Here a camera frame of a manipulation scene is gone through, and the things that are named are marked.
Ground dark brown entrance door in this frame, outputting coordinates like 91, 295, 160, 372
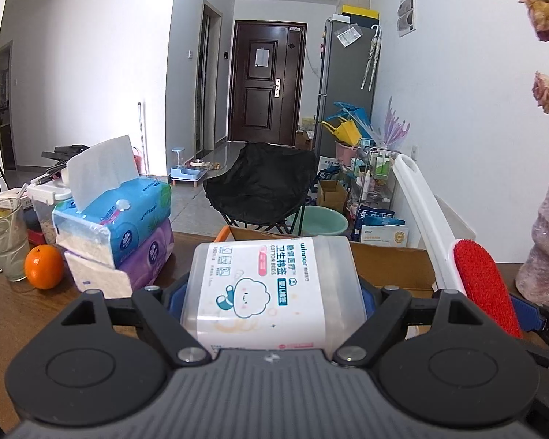
227, 20, 308, 149

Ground yellow plastic dustpan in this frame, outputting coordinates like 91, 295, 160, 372
320, 118, 362, 145

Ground purple tissue pack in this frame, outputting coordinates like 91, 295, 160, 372
64, 219, 175, 298

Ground orange fruit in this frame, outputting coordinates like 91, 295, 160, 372
24, 244, 65, 290

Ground yellow and black box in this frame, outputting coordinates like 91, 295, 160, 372
340, 4, 381, 23

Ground pink plastic bucket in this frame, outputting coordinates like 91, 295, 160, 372
335, 141, 362, 168

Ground white bag with yellow label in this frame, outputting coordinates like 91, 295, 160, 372
359, 224, 410, 248

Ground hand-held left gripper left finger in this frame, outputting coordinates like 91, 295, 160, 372
61, 280, 212, 367

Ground orange cardboard box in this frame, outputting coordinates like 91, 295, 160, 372
214, 225, 440, 300

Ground blue tissue pack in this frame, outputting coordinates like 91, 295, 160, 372
52, 135, 172, 269

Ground clear storage container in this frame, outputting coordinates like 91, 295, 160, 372
26, 178, 74, 245

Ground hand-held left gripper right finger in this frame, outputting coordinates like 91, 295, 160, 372
333, 277, 483, 369

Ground dark interior door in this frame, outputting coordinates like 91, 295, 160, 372
196, 0, 223, 154

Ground metal wire rack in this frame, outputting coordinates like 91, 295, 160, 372
348, 146, 396, 220

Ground small brown cardboard box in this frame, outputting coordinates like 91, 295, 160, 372
317, 179, 348, 213

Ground black folding chair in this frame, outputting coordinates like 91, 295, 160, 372
202, 142, 318, 236

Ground grey refrigerator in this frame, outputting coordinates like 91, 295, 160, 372
313, 16, 380, 165

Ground white folded umbrella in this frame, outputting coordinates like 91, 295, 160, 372
369, 26, 383, 92
361, 25, 377, 90

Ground white board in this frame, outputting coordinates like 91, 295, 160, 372
434, 194, 477, 241

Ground blue plastic dustpan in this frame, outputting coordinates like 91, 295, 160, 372
333, 100, 376, 140

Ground clear cotton swab box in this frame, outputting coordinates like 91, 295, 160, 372
180, 236, 367, 353

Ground clear drinking glass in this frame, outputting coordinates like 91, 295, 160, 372
0, 183, 30, 283

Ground green plastic basin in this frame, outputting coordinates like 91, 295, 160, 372
286, 206, 349, 239

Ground blue pet feeder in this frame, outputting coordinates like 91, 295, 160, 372
169, 147, 206, 186

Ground white wall panel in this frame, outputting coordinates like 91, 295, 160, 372
397, 0, 416, 37

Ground blue and white bag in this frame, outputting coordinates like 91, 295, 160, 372
351, 208, 394, 239
319, 155, 344, 181

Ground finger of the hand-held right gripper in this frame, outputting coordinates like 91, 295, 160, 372
510, 296, 549, 369

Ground paper sheet on refrigerator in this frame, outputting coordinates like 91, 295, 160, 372
336, 25, 362, 47

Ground purple clothes hangers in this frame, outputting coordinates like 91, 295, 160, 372
383, 96, 411, 151

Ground red and white lint brush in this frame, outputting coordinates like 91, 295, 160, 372
392, 154, 523, 340

